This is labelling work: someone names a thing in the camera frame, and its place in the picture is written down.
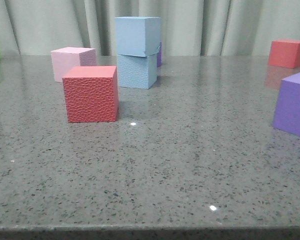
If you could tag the light blue foam cube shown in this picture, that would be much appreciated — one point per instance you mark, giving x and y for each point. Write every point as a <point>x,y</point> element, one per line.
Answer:
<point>137,36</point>
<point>136,71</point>

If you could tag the purple foam cube at back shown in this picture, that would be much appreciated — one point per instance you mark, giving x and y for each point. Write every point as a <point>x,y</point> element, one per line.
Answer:
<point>159,55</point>

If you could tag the red textured foam cube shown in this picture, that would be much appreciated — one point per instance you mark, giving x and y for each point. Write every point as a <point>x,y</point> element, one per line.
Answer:
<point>91,94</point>

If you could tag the pink foam cube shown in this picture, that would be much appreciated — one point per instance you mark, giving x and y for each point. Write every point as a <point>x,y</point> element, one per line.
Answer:
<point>64,59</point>

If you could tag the large purple foam cube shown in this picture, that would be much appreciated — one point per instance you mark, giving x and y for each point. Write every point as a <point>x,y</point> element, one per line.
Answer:
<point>287,111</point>

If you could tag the red foam cube at back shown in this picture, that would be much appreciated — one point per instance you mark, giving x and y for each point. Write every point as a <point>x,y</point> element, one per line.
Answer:
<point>285,53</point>

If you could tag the grey-green curtain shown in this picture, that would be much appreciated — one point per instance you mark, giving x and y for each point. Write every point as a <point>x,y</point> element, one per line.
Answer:
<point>188,27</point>

